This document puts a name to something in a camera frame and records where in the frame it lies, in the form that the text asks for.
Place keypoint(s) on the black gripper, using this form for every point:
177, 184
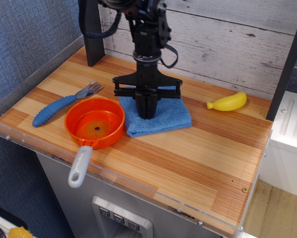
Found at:
147, 85

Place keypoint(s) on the silver dispenser button panel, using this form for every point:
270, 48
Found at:
115, 221

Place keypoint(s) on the dark vertical post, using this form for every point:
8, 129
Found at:
89, 22
283, 82

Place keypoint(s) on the clear acrylic table guard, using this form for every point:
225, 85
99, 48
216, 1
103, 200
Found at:
205, 173

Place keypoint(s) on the orange toy pan grey handle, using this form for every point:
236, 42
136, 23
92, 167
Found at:
93, 124

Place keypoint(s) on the dark right vertical post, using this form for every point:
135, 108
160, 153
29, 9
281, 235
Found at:
283, 82

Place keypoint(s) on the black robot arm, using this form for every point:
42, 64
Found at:
150, 34

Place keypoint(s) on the fork with blue handle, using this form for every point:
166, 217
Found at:
50, 110

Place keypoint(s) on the yellow toy banana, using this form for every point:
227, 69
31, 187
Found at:
229, 103

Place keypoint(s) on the dark left vertical post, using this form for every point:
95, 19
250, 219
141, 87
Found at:
89, 22

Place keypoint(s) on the blue microfiber rag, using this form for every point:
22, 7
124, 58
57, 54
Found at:
170, 114

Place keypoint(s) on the yellow object bottom left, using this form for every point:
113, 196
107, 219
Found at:
19, 232

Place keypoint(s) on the white toy sink unit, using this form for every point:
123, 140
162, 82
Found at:
279, 165

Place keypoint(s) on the grey toy fridge cabinet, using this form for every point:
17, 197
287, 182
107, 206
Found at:
76, 203

